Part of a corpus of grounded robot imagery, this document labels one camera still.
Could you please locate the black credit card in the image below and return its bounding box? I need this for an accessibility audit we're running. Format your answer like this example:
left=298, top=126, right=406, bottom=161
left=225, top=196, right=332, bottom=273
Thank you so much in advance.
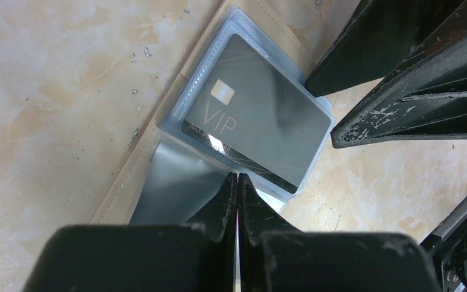
left=181, top=34, right=333, bottom=194

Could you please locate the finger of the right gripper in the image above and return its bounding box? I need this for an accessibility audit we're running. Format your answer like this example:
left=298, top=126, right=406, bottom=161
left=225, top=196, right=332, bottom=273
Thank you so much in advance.
left=331, top=1, right=467, bottom=148
left=305, top=0, right=461, bottom=97

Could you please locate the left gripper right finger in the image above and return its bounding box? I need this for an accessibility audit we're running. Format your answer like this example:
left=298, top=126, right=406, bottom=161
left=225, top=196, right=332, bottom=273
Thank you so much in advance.
left=237, top=173, right=302, bottom=291

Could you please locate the beige card holder wallet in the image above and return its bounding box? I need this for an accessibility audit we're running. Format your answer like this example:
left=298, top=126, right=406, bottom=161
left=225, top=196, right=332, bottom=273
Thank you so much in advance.
left=91, top=1, right=334, bottom=224

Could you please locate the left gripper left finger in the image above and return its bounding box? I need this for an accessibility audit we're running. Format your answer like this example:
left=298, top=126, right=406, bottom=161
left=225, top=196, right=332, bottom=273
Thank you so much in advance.
left=188, top=173, right=238, bottom=291

